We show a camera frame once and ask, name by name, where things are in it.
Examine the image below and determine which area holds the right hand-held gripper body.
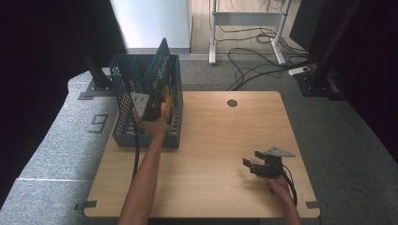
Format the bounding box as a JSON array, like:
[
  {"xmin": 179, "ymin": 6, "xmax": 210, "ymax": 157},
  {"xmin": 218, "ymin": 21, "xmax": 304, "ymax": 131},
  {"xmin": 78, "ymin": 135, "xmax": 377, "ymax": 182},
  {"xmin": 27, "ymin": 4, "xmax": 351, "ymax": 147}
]
[{"xmin": 257, "ymin": 145, "xmax": 297, "ymax": 180}]

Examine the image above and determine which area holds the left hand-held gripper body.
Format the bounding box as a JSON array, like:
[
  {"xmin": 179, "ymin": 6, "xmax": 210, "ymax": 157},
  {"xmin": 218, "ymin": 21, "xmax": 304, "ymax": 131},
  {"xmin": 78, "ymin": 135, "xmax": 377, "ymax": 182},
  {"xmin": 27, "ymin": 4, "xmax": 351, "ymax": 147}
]
[{"xmin": 130, "ymin": 91, "xmax": 163, "ymax": 122}]

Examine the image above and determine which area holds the blue plastic file rack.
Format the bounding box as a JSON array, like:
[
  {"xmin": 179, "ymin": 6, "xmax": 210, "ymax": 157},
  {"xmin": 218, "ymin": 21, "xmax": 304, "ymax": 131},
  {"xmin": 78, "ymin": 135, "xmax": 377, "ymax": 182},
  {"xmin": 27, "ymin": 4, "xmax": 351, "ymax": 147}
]
[{"xmin": 108, "ymin": 53, "xmax": 184, "ymax": 149}]

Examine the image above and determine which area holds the blue cartoon picture book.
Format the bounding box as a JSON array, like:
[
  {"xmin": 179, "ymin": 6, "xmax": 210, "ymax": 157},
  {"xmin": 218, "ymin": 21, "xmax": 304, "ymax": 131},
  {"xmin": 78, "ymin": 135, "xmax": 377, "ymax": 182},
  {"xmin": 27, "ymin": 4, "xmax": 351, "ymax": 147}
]
[{"xmin": 142, "ymin": 37, "xmax": 176, "ymax": 124}]

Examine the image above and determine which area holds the person's right hand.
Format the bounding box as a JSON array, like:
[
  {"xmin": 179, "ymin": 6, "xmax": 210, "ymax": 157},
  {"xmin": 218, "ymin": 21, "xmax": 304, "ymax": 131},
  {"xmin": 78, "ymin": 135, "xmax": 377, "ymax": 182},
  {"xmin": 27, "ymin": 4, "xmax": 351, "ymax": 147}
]
[{"xmin": 265, "ymin": 174, "xmax": 293, "ymax": 202}]

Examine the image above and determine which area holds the person's left hand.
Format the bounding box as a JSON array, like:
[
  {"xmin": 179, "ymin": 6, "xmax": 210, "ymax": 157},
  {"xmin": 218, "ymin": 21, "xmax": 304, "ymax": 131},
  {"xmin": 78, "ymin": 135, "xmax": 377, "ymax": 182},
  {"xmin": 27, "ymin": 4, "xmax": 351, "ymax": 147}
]
[{"xmin": 131, "ymin": 101, "xmax": 170, "ymax": 140}]

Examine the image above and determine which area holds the grey tape strip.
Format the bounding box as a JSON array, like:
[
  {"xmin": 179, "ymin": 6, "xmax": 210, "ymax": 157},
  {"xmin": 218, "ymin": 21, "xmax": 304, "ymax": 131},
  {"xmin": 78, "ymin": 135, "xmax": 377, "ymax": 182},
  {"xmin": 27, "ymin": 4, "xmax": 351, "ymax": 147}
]
[{"xmin": 305, "ymin": 201, "xmax": 327, "ymax": 210}]

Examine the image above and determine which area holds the white board panel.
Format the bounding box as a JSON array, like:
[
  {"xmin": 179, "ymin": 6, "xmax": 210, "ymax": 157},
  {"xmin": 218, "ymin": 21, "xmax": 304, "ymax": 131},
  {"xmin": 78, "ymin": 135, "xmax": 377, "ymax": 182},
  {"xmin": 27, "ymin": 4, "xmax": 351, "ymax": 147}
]
[{"xmin": 109, "ymin": 0, "xmax": 193, "ymax": 54}]

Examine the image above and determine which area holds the white power strip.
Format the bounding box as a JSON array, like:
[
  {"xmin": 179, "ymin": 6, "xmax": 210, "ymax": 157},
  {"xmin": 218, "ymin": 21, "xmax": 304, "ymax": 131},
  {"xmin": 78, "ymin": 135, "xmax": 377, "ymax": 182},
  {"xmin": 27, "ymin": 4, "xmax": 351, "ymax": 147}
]
[{"xmin": 287, "ymin": 66, "xmax": 311, "ymax": 77}]

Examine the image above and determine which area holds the black curtain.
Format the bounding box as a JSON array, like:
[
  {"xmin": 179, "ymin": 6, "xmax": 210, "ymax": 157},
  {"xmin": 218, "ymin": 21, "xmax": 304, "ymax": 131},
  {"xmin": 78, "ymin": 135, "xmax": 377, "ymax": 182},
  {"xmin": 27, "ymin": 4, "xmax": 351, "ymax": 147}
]
[
  {"xmin": 0, "ymin": 0, "xmax": 128, "ymax": 210},
  {"xmin": 289, "ymin": 0, "xmax": 398, "ymax": 167}
]

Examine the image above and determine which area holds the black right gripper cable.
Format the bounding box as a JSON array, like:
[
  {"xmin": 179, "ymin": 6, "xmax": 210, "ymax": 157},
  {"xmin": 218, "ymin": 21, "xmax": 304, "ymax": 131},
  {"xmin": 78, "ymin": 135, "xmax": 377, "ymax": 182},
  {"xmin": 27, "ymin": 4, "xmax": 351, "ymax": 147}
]
[{"xmin": 279, "ymin": 164, "xmax": 299, "ymax": 208}]

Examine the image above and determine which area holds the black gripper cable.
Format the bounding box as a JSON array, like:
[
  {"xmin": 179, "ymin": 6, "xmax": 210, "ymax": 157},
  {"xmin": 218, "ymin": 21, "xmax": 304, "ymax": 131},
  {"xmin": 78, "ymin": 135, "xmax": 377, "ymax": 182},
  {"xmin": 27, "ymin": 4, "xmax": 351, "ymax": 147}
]
[
  {"xmin": 131, "ymin": 115, "xmax": 142, "ymax": 182},
  {"xmin": 279, "ymin": 164, "xmax": 299, "ymax": 208}
]

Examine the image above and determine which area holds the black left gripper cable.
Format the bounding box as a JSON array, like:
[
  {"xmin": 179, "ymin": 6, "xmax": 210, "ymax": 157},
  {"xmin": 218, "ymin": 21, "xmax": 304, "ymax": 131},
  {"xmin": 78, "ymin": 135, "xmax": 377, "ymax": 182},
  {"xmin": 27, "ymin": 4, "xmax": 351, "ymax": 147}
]
[{"xmin": 131, "ymin": 115, "xmax": 142, "ymax": 182}]

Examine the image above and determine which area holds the black post with grey base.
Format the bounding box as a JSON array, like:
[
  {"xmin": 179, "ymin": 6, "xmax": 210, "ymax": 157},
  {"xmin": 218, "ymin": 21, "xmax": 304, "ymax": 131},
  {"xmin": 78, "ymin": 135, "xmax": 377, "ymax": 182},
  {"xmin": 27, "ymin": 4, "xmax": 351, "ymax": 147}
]
[{"xmin": 77, "ymin": 46, "xmax": 115, "ymax": 101}]

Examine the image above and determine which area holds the tangle of black floor cables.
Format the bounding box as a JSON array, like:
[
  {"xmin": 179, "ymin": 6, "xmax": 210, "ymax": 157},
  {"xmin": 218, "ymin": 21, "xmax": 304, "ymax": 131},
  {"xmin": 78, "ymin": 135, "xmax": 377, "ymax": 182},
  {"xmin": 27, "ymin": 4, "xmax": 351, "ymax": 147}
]
[{"xmin": 215, "ymin": 0, "xmax": 317, "ymax": 92}]

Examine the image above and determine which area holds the white metal desk frame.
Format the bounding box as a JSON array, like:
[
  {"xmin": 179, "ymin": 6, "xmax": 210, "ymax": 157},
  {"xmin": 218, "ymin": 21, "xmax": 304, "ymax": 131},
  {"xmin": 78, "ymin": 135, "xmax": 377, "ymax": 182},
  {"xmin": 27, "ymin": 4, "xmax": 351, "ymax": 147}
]
[{"xmin": 208, "ymin": 0, "xmax": 294, "ymax": 66}]

